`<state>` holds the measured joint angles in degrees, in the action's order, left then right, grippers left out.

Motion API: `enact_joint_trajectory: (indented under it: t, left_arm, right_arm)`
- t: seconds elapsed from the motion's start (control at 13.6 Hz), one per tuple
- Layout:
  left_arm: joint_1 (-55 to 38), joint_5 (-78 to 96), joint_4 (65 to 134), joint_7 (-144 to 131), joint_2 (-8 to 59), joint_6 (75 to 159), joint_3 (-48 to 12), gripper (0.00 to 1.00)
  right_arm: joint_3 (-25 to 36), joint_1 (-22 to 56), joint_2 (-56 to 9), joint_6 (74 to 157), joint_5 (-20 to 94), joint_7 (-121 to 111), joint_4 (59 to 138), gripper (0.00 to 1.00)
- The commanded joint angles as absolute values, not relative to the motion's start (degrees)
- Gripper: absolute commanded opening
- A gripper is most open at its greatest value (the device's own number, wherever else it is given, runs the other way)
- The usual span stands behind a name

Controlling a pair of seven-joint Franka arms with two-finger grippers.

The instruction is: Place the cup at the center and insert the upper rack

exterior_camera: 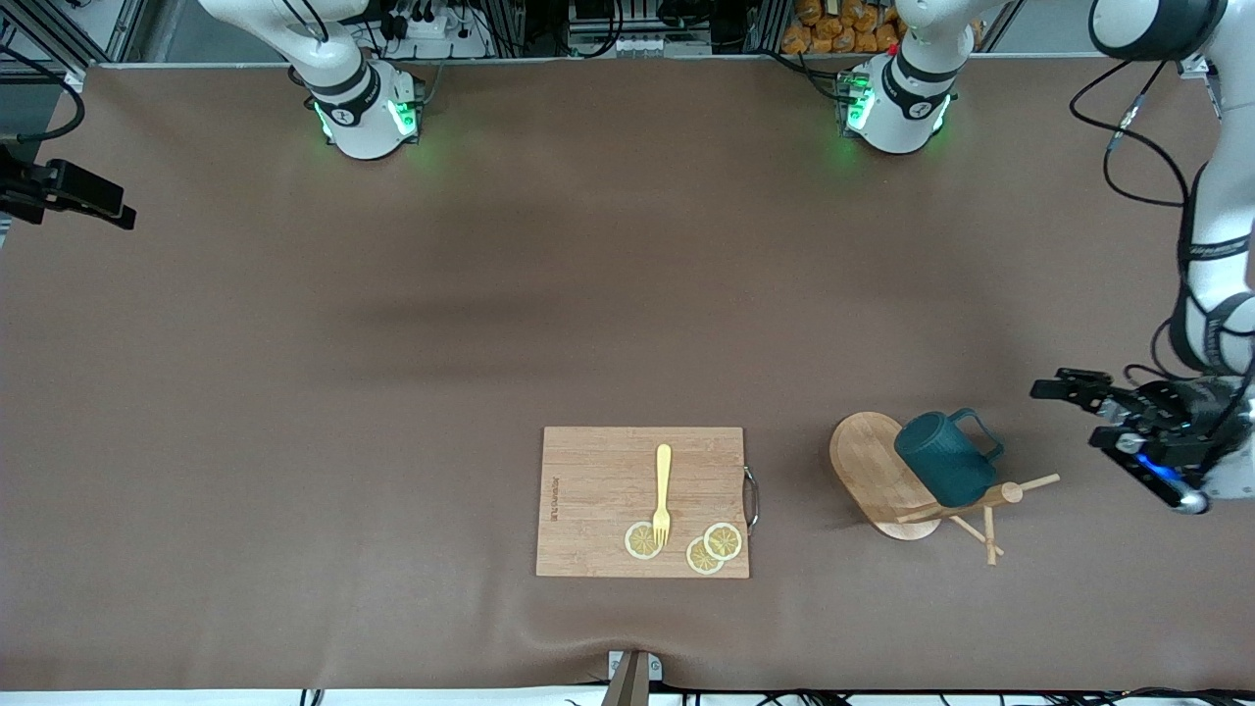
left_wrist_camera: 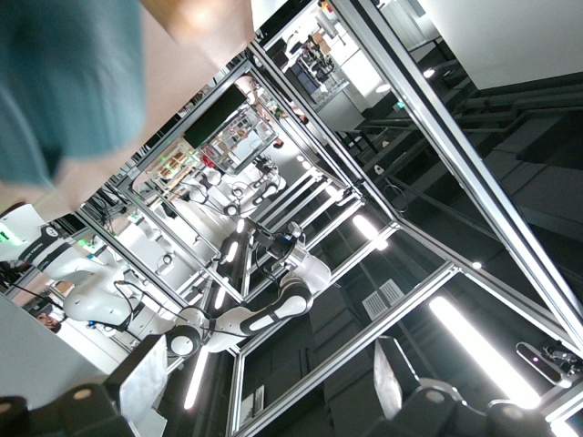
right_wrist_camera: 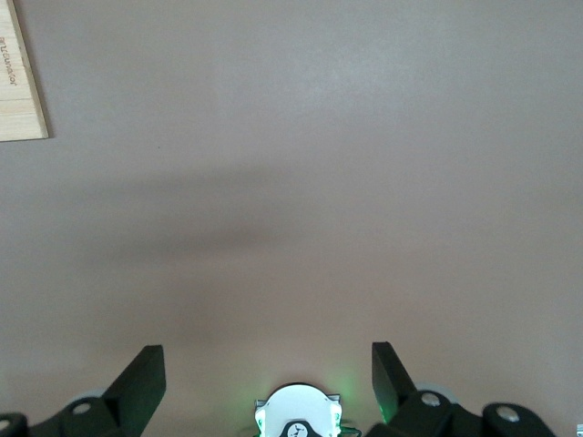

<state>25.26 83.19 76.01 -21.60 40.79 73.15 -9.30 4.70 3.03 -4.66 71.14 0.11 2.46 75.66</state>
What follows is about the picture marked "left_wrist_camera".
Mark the black bar-shaped camera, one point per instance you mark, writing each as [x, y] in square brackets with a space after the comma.
[539, 362]

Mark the long white ceiling light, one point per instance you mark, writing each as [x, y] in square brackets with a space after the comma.
[483, 350]

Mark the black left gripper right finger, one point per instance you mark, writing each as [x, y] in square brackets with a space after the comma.
[394, 387]

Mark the dark monitor screen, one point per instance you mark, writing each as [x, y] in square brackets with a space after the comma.
[214, 118]

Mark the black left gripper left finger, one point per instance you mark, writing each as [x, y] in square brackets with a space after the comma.
[136, 387]

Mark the aluminium profile frame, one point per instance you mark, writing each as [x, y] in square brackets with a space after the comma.
[235, 391]

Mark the narrow white ceiling light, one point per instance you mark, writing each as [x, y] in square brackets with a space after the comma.
[196, 378]

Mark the dark teal mug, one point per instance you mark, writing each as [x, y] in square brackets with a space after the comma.
[68, 82]

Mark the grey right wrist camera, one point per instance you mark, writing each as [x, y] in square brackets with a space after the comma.
[296, 229]

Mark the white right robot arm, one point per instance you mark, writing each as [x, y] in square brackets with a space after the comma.
[273, 314]

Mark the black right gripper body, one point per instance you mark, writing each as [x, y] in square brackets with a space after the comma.
[275, 243]

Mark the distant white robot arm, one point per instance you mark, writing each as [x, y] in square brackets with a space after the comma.
[268, 189]

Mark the short white ceiling light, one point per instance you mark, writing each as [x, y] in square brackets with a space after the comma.
[366, 227]

